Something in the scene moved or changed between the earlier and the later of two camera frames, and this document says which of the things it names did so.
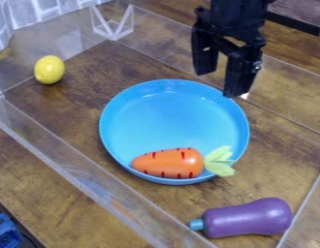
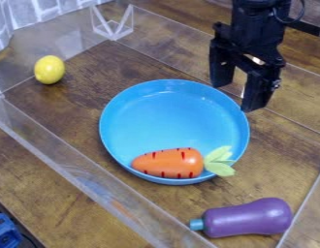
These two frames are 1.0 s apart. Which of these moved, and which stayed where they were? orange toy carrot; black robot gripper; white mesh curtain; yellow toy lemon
Moved: black robot gripper
Stayed: white mesh curtain; orange toy carrot; yellow toy lemon
